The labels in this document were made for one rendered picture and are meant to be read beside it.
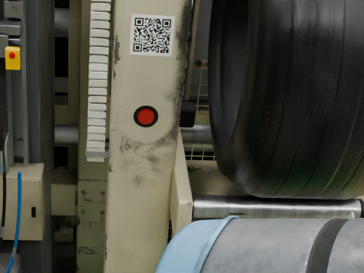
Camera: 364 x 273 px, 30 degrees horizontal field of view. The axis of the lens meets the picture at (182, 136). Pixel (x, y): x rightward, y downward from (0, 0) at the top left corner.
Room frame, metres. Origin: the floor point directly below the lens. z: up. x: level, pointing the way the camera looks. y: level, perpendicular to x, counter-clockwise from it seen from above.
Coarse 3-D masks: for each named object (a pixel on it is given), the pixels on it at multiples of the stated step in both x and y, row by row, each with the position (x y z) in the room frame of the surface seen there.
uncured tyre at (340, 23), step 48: (240, 0) 1.49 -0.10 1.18; (288, 0) 0.99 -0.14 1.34; (336, 0) 1.00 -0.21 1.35; (240, 48) 1.47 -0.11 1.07; (288, 48) 0.96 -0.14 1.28; (336, 48) 0.96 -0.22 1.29; (240, 96) 1.40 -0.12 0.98; (288, 96) 0.94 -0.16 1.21; (336, 96) 0.95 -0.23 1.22; (240, 144) 1.00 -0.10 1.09; (288, 144) 0.94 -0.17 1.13; (336, 144) 0.95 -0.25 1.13; (288, 192) 1.01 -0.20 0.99; (336, 192) 1.01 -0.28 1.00
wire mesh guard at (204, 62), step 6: (198, 60) 1.54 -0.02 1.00; (204, 60) 1.54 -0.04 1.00; (198, 66) 1.53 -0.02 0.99; (204, 66) 1.53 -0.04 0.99; (198, 84) 1.54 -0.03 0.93; (204, 84) 1.54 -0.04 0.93; (198, 96) 1.54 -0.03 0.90; (192, 144) 1.54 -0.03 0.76; (204, 144) 1.54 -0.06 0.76; (192, 150) 1.54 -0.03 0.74; (192, 156) 1.54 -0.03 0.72; (198, 156) 1.54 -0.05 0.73; (204, 156) 1.55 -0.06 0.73; (210, 156) 1.55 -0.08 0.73; (168, 228) 1.54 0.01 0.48
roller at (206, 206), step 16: (208, 208) 1.05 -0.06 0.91; (224, 208) 1.06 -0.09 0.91; (240, 208) 1.06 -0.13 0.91; (256, 208) 1.06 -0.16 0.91; (272, 208) 1.07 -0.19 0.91; (288, 208) 1.07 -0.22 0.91; (304, 208) 1.08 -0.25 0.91; (320, 208) 1.08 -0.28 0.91; (336, 208) 1.09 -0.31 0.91; (352, 208) 1.09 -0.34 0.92
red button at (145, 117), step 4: (140, 112) 1.10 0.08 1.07; (144, 112) 1.10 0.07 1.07; (148, 112) 1.10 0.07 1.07; (152, 112) 1.11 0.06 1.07; (140, 116) 1.10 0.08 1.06; (144, 116) 1.10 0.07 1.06; (148, 116) 1.10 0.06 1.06; (152, 116) 1.10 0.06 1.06; (140, 120) 1.10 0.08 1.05; (144, 120) 1.10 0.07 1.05; (148, 120) 1.10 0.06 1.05; (152, 120) 1.11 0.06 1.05; (144, 124) 1.10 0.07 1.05
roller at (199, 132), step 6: (198, 126) 1.35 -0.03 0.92; (204, 126) 1.35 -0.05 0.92; (186, 132) 1.33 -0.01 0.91; (192, 132) 1.33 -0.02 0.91; (198, 132) 1.33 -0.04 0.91; (204, 132) 1.33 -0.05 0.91; (210, 132) 1.34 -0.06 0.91; (186, 138) 1.32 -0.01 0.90; (192, 138) 1.33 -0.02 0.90; (198, 138) 1.33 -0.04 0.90; (204, 138) 1.33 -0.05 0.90; (210, 138) 1.33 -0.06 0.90; (210, 144) 1.34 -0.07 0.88
